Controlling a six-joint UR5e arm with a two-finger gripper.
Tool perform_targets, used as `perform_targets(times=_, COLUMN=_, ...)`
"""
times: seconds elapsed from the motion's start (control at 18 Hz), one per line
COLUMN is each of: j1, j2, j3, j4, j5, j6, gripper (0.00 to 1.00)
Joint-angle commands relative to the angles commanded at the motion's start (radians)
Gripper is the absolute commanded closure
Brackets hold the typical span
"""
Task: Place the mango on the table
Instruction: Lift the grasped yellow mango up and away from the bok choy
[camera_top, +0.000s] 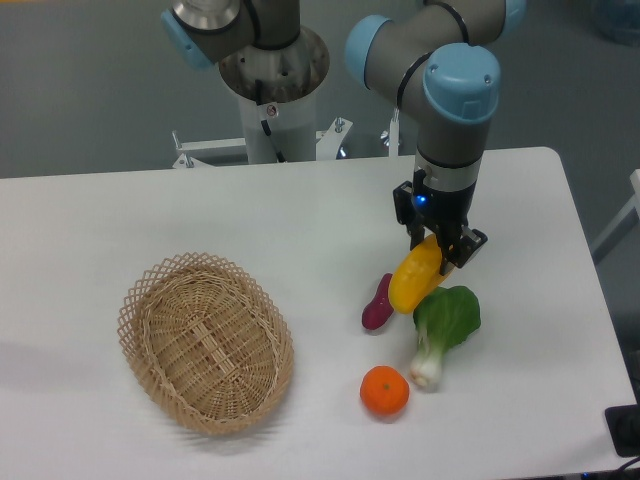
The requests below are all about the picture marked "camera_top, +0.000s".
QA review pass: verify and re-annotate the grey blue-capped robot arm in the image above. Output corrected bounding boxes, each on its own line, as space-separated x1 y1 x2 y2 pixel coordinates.
161 1 526 273

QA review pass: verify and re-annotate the green toy bok choy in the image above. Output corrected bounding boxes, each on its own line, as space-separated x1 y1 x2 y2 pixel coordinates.
409 286 482 391

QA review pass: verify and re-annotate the white frame at right edge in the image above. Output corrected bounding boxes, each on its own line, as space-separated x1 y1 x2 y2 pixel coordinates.
590 169 639 265

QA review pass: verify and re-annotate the woven wicker basket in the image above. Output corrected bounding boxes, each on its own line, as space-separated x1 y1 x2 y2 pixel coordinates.
117 253 294 435

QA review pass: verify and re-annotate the purple toy sweet potato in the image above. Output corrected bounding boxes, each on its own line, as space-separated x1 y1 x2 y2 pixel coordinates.
361 273 394 331

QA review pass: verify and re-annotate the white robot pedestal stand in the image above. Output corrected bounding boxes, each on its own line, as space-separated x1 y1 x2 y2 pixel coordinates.
171 94 404 169

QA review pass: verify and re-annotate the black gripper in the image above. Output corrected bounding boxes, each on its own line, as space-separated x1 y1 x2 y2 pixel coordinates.
392 172 488 276

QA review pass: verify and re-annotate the orange toy tangerine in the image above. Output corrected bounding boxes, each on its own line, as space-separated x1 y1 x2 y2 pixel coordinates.
360 365 410 416

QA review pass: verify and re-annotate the black device at table edge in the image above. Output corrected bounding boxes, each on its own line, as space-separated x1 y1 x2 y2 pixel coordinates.
604 404 639 457

